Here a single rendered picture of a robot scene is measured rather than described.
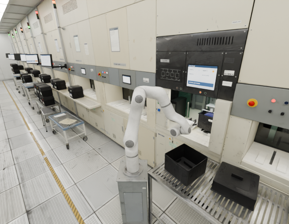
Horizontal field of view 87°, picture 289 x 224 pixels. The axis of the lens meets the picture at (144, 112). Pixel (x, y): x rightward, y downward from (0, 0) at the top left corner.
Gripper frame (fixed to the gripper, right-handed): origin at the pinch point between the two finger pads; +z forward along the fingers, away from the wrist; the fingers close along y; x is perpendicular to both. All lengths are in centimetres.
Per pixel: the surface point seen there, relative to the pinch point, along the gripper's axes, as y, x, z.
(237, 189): 51, -33, -20
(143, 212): -13, -85, -56
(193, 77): -11.9, 37.4, 15.0
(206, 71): 0.2, 44.3, 14.9
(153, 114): -66, -17, 16
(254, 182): 58, -33, -4
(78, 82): -344, -12, 31
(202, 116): -6.0, -9.6, 34.8
